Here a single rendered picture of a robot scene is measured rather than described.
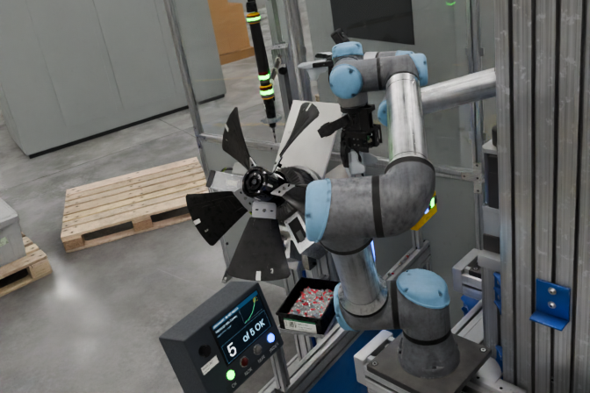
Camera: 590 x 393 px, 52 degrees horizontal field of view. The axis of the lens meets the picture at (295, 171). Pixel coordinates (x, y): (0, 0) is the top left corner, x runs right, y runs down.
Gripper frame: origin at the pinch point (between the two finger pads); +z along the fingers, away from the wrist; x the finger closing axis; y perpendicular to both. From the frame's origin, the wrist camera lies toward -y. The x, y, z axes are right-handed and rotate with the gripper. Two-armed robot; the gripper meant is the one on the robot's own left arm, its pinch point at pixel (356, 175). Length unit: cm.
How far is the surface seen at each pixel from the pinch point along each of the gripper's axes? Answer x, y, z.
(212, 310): -46, -15, 18
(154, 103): 320, -521, 123
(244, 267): 2, -55, 46
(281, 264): 11, -45, 47
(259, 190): 18, -56, 23
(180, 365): -58, -15, 26
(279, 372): -30, -13, 50
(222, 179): 33, -92, 31
